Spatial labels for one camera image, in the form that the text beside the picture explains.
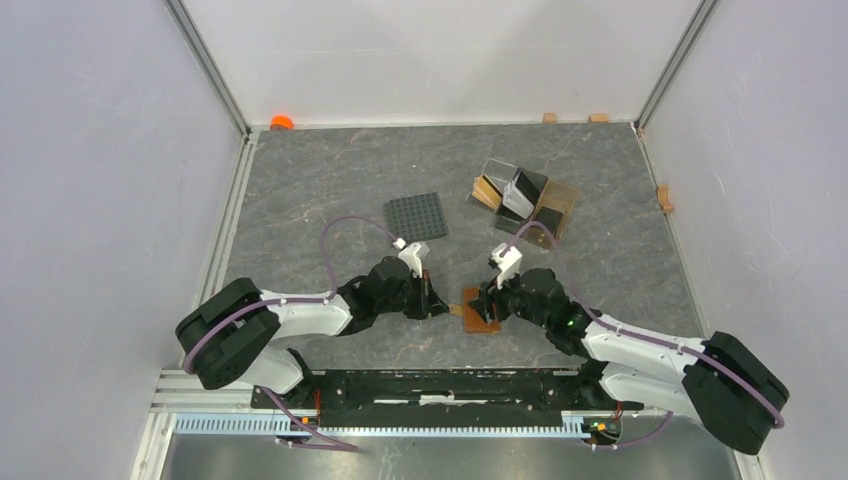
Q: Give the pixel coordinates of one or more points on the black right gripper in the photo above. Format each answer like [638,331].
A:
[483,305]

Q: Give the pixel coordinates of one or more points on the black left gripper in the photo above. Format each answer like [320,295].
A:
[429,302]

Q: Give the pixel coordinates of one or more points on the brown leather card holder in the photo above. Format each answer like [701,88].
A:
[472,321]

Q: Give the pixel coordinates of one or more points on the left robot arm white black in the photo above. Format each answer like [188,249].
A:
[228,338]

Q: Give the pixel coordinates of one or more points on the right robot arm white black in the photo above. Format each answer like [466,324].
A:
[717,382]

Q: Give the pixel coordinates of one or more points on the black credit card stack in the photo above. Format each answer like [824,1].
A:
[550,218]

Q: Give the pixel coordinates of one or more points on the gold credit card stack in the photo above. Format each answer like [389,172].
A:
[487,193]

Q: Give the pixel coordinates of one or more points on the dark grey studded baseplate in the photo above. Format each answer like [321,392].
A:
[416,218]

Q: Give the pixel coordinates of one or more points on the curved wooden piece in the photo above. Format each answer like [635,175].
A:
[664,199]

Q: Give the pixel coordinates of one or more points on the orange round cap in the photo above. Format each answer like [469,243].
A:
[281,122]

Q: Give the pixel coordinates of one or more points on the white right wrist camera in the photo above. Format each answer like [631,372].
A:
[506,260]

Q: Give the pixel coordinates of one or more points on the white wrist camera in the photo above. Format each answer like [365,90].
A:
[412,254]
[506,260]

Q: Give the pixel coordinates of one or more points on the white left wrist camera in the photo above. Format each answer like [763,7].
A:
[412,254]

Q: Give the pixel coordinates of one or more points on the white slotted cable duct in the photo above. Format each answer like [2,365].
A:
[277,424]

